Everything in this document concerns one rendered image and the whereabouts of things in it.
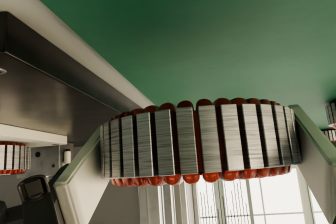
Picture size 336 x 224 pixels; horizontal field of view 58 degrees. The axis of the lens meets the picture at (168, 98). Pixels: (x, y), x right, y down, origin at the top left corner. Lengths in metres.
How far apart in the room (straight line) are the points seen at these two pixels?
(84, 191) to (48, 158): 0.37
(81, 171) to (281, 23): 0.14
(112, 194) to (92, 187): 0.45
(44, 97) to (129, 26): 0.10
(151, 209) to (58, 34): 0.31
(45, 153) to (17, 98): 0.30
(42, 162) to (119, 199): 0.17
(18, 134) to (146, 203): 0.19
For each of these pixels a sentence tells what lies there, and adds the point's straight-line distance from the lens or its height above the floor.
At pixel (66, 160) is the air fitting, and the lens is 0.53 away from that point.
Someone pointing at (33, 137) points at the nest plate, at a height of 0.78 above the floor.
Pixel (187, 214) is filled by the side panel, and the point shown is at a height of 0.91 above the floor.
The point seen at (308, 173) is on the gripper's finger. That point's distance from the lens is 0.17.
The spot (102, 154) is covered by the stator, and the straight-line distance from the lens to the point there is 0.16.
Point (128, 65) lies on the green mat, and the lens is 0.23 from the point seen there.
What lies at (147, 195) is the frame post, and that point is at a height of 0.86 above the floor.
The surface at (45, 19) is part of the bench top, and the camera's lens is 0.17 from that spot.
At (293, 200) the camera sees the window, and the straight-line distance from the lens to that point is 6.91.
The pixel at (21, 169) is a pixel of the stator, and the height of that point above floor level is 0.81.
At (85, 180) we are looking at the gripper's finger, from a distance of 0.16.
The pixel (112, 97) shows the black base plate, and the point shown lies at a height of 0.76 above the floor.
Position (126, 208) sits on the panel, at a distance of 0.62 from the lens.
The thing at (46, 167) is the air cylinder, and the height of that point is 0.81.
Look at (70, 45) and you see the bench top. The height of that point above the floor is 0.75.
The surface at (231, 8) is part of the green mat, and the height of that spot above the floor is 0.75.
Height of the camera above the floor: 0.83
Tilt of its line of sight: 13 degrees down
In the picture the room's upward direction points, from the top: 176 degrees clockwise
